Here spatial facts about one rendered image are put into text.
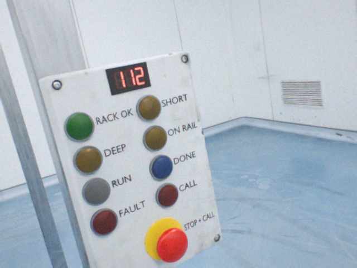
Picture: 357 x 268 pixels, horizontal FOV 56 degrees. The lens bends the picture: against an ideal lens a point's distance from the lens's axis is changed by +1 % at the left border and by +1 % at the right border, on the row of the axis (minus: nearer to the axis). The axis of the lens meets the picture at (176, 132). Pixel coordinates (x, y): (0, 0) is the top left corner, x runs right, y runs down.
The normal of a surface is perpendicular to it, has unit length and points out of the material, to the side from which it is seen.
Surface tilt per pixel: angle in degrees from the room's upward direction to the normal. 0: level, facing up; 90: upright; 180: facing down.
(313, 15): 90
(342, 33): 90
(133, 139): 90
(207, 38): 90
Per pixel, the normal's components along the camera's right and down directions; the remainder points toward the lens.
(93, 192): 0.45, 0.10
